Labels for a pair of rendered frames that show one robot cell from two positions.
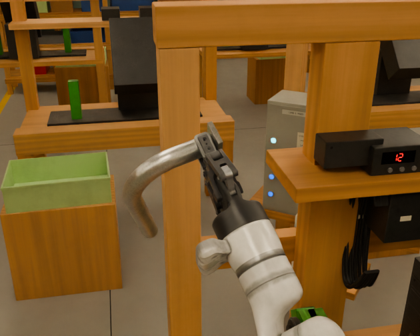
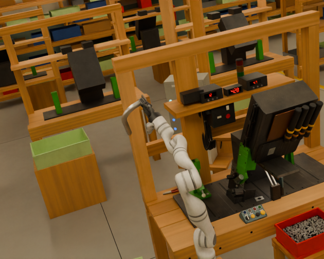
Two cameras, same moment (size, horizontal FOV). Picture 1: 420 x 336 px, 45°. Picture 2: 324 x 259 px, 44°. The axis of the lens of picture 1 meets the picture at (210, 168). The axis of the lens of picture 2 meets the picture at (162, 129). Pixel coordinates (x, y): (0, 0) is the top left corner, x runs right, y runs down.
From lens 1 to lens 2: 142 cm
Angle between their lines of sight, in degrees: 4
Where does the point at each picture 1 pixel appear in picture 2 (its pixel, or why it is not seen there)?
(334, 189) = (189, 110)
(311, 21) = (167, 54)
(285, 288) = (168, 129)
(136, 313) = (118, 209)
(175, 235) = (135, 141)
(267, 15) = (152, 55)
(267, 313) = (165, 136)
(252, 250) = (159, 123)
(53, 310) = (72, 219)
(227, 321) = not seen: hidden behind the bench
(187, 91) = (129, 87)
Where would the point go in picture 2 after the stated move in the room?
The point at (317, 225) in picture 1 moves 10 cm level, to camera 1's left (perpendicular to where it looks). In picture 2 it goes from (189, 127) to (175, 130)
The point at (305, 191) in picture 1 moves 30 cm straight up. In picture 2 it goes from (179, 113) to (172, 69)
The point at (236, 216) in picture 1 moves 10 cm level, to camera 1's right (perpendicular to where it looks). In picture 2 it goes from (154, 116) to (172, 112)
